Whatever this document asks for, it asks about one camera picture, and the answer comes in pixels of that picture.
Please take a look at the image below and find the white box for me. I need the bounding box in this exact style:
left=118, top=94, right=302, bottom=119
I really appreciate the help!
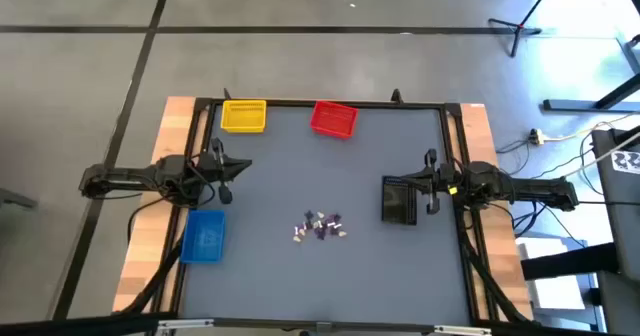
left=516, top=235, right=587, bottom=311

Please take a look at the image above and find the black desk leg base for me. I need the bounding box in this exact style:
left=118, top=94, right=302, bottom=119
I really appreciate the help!
left=542, top=73, right=640, bottom=114

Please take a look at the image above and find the cream power cable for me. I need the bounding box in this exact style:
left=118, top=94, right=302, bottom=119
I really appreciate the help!
left=542, top=111, right=640, bottom=143

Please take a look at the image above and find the grey equipment cart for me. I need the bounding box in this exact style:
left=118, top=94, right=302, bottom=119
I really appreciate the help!
left=591, top=127, right=640, bottom=336

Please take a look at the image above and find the silver frame bracket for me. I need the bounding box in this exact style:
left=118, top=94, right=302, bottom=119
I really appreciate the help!
left=432, top=324, right=494, bottom=336
left=156, top=317, right=215, bottom=335

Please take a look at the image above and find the grey desk leg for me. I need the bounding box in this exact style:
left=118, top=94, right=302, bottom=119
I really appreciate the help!
left=615, top=33, right=640, bottom=75

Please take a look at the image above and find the blue plastic basket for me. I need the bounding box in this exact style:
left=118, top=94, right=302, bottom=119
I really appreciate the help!
left=179, top=209, right=227, bottom=265

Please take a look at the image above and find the black beam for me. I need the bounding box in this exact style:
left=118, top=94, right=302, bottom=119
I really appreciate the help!
left=520, top=242, right=620, bottom=281

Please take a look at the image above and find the grey chair base leg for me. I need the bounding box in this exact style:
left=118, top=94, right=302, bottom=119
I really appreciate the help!
left=0, top=187, right=39, bottom=210

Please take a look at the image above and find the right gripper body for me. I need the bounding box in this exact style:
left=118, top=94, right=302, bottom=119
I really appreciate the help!
left=422, top=149, right=455, bottom=216

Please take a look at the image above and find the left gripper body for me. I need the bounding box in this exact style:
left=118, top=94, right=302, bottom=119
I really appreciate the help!
left=197, top=138, right=236, bottom=206

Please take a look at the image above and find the white number label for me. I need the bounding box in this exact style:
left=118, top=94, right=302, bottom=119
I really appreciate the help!
left=610, top=149, right=640, bottom=175

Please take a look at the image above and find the black plastic basket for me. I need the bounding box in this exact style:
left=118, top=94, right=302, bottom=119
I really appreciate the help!
left=381, top=175, right=419, bottom=226

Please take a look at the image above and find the yellow plastic basket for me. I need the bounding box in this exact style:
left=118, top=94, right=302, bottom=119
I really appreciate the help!
left=220, top=99, right=268, bottom=134

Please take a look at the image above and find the black tripod stand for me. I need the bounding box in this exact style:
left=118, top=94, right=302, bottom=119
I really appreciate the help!
left=487, top=0, right=594, bottom=58

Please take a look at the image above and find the red plastic basket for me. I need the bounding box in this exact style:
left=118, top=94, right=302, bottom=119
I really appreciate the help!
left=309, top=100, right=360, bottom=140

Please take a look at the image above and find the black aluminium table frame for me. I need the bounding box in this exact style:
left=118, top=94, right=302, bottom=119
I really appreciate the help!
left=149, top=95, right=544, bottom=336

